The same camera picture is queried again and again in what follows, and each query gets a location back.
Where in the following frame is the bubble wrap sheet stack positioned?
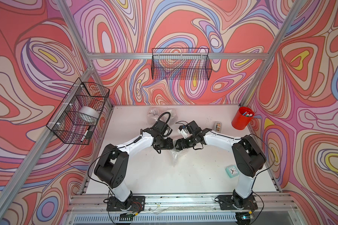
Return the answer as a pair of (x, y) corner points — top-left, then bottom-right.
(170, 149), (187, 165)

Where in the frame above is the bubble wrap sheet around mug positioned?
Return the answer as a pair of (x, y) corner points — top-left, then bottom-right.
(147, 108), (161, 125)

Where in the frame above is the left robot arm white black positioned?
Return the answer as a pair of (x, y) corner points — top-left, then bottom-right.
(94, 128), (174, 203)

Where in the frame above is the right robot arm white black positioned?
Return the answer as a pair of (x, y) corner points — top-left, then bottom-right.
(174, 129), (266, 210)

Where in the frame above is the small green alarm clock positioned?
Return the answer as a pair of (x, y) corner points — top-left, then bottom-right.
(225, 165), (239, 178)

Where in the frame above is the red pen holder cup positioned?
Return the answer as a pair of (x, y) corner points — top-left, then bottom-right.
(232, 107), (255, 130)

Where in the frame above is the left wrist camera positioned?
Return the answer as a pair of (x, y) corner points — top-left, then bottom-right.
(153, 121), (172, 137)

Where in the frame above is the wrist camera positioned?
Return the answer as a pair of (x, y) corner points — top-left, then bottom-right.
(153, 121), (172, 137)
(178, 121), (202, 138)

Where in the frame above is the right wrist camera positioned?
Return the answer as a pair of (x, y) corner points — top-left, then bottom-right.
(178, 121), (202, 138)

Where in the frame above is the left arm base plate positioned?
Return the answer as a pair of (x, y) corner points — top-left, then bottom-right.
(106, 196), (146, 212)

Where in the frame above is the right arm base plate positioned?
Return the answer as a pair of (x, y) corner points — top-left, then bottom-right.
(214, 194), (258, 211)

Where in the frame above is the black wire basket back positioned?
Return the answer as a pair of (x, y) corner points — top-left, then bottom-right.
(151, 47), (213, 81)

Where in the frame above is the black wire basket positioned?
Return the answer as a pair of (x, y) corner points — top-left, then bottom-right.
(151, 47), (213, 81)
(46, 78), (110, 145)

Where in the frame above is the black wire basket left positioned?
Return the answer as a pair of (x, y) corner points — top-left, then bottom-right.
(46, 78), (110, 145)

